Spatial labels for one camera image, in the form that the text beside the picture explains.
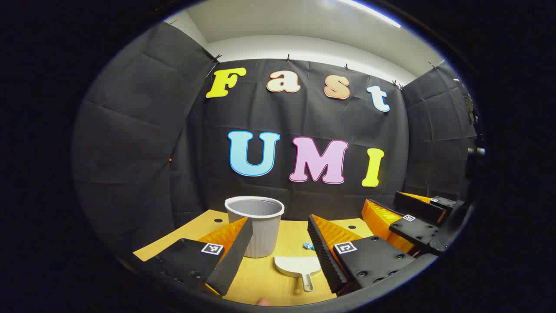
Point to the grey ribbed garbage bin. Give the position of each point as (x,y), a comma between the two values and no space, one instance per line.
(265,230)

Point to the blue paper trash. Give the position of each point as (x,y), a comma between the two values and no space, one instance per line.
(308,246)

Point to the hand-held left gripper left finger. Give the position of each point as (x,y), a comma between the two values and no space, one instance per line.
(234,256)

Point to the black backdrop cloth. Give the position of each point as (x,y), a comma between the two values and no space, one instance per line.
(304,121)

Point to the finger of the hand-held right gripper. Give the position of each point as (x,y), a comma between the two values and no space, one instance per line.
(419,208)
(415,232)

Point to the small white dustpan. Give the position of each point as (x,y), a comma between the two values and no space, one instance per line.
(295,264)

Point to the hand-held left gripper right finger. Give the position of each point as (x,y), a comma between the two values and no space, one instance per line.
(323,252)

